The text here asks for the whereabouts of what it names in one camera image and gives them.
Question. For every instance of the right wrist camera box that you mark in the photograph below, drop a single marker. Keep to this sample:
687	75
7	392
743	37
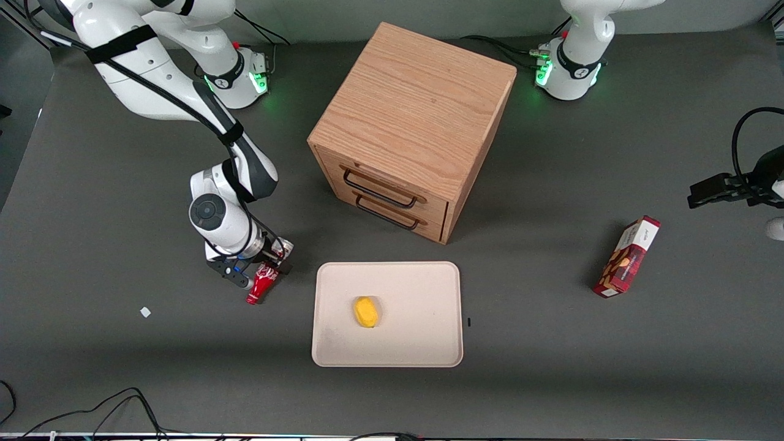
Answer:
229	274

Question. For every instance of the aluminium frame rail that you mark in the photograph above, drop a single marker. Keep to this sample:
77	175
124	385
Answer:
30	32

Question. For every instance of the red cookie box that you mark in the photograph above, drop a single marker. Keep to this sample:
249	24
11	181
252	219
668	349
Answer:
628	257

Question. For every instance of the beige plastic tray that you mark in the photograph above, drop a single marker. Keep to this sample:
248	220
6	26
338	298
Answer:
416	324

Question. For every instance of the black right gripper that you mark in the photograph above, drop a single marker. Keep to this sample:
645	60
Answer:
270	247

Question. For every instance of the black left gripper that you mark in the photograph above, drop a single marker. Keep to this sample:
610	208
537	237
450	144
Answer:
754	182

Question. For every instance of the wooden drawer cabinet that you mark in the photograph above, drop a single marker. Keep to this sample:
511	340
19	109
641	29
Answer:
416	110

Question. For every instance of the red coke bottle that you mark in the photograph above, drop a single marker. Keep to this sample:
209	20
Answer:
262	285

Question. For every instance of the yellow lemon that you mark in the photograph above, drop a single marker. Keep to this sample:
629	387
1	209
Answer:
365	312

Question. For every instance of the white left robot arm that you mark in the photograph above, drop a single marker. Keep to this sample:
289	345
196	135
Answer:
576	61

